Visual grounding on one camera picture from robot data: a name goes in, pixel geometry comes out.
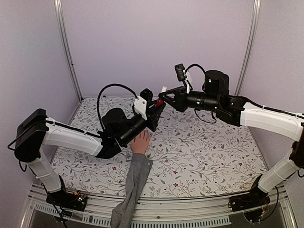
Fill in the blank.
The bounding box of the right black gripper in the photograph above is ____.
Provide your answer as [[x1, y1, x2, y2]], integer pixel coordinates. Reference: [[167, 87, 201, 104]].
[[159, 86, 219, 113]]

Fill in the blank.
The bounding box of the red nail polish bottle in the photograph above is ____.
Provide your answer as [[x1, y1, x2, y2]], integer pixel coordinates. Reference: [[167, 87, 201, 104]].
[[155, 99, 164, 107]]

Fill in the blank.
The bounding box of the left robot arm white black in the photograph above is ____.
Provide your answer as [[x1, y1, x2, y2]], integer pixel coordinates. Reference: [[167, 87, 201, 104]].
[[8, 101, 165, 206]]

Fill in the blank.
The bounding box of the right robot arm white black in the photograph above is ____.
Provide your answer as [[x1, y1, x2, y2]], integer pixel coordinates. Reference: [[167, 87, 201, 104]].
[[159, 70, 304, 207]]

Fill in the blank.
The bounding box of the person's hand on table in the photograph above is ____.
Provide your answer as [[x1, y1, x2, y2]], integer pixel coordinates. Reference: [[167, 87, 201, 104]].
[[131, 130, 152, 155]]

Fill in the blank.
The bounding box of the floral patterned table cloth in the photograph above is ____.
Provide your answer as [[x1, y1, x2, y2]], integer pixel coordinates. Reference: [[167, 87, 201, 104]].
[[52, 105, 266, 198]]

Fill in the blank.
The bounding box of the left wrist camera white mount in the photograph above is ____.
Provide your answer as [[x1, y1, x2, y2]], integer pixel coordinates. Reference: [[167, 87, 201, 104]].
[[133, 88, 153, 121]]

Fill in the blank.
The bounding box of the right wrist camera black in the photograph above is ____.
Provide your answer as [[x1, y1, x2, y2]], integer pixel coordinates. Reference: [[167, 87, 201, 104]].
[[174, 64, 193, 94]]

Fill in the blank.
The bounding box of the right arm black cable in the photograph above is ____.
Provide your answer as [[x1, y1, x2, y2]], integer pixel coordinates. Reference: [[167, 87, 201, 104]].
[[184, 63, 207, 76]]

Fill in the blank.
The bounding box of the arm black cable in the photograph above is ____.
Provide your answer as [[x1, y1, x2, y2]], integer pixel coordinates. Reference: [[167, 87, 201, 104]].
[[184, 63, 207, 76], [96, 83, 138, 118]]

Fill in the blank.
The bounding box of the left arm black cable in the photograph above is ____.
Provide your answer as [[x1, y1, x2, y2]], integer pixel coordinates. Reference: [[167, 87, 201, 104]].
[[96, 83, 138, 118]]

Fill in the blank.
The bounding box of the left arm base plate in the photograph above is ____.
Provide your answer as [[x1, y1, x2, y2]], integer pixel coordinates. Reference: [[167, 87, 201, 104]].
[[47, 190, 87, 212]]

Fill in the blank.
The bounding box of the front aluminium rail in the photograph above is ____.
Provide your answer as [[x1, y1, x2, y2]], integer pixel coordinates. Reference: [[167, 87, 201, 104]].
[[20, 184, 298, 228]]

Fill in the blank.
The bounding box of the right aluminium frame post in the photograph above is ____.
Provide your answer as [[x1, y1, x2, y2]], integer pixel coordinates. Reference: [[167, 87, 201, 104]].
[[235, 0, 261, 96]]

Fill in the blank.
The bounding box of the aluminium frame post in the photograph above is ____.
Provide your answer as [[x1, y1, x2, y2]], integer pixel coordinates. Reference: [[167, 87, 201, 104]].
[[235, 0, 261, 96], [54, 0, 83, 101]]

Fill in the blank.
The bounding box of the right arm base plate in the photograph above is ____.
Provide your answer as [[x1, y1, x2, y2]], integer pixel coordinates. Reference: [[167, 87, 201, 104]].
[[228, 192, 270, 223]]

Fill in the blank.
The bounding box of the left aluminium frame post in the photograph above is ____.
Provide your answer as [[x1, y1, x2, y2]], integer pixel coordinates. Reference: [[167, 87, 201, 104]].
[[54, 0, 83, 101]]

